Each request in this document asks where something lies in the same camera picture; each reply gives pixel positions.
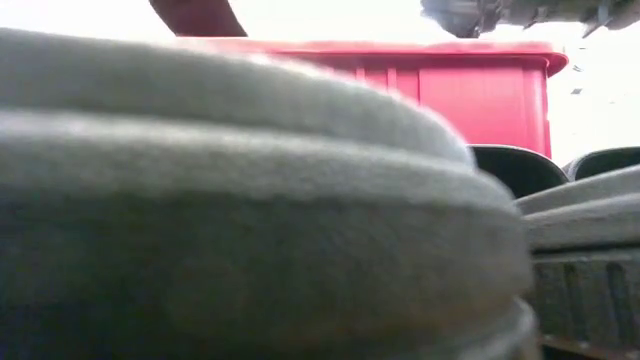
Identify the black rubber slide sandal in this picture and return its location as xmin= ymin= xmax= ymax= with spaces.
xmin=514 ymin=146 xmax=640 ymax=354
xmin=0 ymin=27 xmax=570 ymax=360

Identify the red plastic ribbed bin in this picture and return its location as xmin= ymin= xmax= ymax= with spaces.
xmin=172 ymin=37 xmax=570 ymax=161

